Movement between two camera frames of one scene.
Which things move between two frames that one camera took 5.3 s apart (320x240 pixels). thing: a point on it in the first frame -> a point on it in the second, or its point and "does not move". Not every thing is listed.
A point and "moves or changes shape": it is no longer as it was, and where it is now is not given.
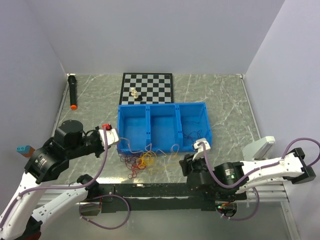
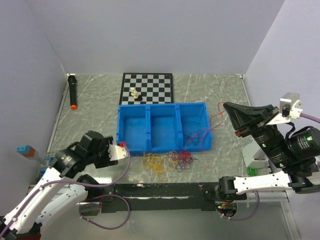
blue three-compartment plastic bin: [165, 127] does not move
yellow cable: [146, 159] moves or changes shape
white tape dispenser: [259, 149] does not move
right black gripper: [187, 163] -> [244, 119]
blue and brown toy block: [26, 150] does not move
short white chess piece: [135, 96] does not move
